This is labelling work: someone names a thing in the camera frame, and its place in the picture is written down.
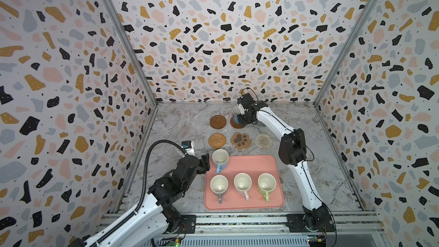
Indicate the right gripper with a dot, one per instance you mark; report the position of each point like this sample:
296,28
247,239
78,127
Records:
242,123

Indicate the cork paw coaster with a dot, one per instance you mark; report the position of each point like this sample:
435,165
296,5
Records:
241,141

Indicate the pink handled cream mug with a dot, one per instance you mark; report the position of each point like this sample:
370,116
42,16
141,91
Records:
243,184

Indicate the green handled cream mug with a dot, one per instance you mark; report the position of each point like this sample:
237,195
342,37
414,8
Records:
266,184

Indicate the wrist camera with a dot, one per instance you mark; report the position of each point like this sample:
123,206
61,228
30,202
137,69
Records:
245,102
188,147

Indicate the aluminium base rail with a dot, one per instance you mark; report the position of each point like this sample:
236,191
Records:
275,229

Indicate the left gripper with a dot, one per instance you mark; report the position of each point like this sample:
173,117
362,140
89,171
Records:
204,163

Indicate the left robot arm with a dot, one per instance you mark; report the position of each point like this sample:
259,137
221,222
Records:
154,213

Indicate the multicolour woven coaster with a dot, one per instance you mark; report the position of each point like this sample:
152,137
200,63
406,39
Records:
263,141

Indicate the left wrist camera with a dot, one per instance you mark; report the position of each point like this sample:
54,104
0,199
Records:
188,147

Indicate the brown wooden coaster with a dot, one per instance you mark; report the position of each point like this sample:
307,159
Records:
235,125
218,122

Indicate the woven rattan coaster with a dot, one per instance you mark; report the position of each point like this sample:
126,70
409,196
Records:
217,140

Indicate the teal handled cream mug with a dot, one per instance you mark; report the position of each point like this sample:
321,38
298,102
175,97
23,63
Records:
219,185

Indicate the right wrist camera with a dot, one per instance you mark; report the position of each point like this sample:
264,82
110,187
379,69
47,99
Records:
245,102

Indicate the pink silicone tray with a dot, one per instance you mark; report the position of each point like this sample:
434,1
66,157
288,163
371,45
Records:
254,166

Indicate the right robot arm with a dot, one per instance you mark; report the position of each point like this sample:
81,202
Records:
293,153

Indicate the light blue patterned mug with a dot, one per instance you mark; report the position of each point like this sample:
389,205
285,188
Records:
236,112

